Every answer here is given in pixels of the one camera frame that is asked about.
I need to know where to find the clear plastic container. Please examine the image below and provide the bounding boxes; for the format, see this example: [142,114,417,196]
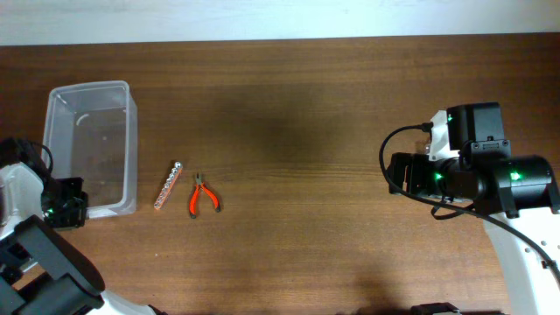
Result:
[42,80,138,219]

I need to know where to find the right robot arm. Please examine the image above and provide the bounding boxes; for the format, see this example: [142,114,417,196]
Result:
[380,102,559,314]

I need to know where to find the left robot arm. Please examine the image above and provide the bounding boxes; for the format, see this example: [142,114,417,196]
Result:
[1,137,161,315]

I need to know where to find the orange socket rail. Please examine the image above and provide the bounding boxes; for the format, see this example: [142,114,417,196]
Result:
[154,161,183,211]

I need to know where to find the orange handled pliers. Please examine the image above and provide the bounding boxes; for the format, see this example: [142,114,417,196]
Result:
[189,173,221,219]

